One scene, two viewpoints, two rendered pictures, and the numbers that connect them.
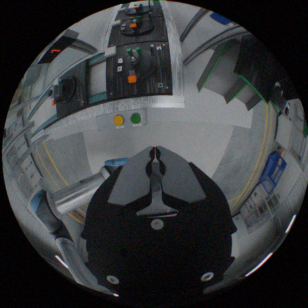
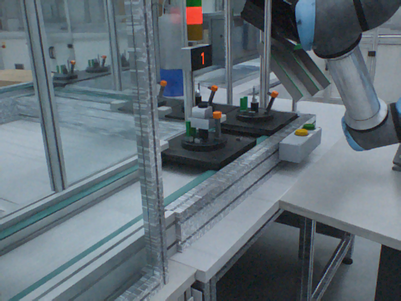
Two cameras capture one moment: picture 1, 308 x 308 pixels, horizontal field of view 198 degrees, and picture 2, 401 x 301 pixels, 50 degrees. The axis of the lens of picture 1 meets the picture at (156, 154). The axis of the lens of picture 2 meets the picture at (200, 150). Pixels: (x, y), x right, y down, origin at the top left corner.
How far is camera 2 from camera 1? 1.52 m
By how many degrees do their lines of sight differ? 89
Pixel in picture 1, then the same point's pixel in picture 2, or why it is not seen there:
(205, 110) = (329, 130)
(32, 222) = not seen: outside the picture
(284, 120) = (384, 78)
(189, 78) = not seen: hidden behind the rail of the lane
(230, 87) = (304, 85)
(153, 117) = (319, 151)
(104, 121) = (292, 139)
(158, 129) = (338, 152)
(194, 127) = not seen: hidden behind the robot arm
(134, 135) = (336, 165)
